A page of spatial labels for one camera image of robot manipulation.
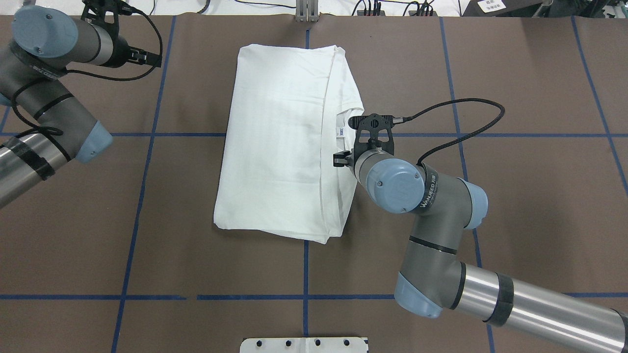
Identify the black camera cable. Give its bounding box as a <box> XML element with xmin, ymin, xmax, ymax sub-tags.
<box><xmin>392</xmin><ymin>98</ymin><xmax>506</xmax><ymax>165</ymax></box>
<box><xmin>11</xmin><ymin>8</ymin><xmax>163</xmax><ymax>138</ymax></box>

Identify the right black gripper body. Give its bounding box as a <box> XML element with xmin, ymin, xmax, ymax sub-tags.
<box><xmin>343</xmin><ymin>150</ymin><xmax>359</xmax><ymax>172</ymax></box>

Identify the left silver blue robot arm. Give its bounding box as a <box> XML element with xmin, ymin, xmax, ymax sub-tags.
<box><xmin>0</xmin><ymin>0</ymin><xmax>163</xmax><ymax>206</ymax></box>

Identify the black power adapter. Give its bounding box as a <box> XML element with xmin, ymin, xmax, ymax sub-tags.
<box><xmin>462</xmin><ymin>0</ymin><xmax>543</xmax><ymax>17</ymax></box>

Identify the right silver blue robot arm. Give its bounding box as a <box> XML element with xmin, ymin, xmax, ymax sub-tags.
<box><xmin>333</xmin><ymin>149</ymin><xmax>627</xmax><ymax>353</ymax></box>

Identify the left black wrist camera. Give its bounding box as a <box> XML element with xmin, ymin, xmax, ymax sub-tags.
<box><xmin>80</xmin><ymin>0</ymin><xmax>134</xmax><ymax>38</ymax></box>

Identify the white long-sleeve printed shirt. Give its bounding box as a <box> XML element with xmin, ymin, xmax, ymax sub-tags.
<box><xmin>213</xmin><ymin>44</ymin><xmax>364</xmax><ymax>244</ymax></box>

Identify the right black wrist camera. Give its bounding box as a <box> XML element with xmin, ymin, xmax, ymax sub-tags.
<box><xmin>348</xmin><ymin>113</ymin><xmax>395</xmax><ymax>161</ymax></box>

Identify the aluminium frame post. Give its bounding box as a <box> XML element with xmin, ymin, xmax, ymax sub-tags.
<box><xmin>295</xmin><ymin>0</ymin><xmax>320</xmax><ymax>23</ymax></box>

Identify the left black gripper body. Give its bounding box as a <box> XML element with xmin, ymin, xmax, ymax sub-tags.
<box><xmin>114</xmin><ymin>42</ymin><xmax>146</xmax><ymax>68</ymax></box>

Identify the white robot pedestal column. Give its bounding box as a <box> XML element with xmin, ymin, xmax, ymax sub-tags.
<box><xmin>239</xmin><ymin>337</ymin><xmax>369</xmax><ymax>353</ymax></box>

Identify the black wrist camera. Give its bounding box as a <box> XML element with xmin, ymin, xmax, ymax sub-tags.
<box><xmin>80</xmin><ymin>0</ymin><xmax>134</xmax><ymax>38</ymax></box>
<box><xmin>348</xmin><ymin>113</ymin><xmax>395</xmax><ymax>161</ymax></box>

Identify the black right camera cable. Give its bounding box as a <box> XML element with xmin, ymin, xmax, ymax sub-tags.
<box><xmin>392</xmin><ymin>98</ymin><xmax>506</xmax><ymax>165</ymax></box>

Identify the black left camera cable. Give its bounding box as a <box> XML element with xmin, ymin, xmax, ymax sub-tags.
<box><xmin>11</xmin><ymin>8</ymin><xmax>163</xmax><ymax>138</ymax></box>

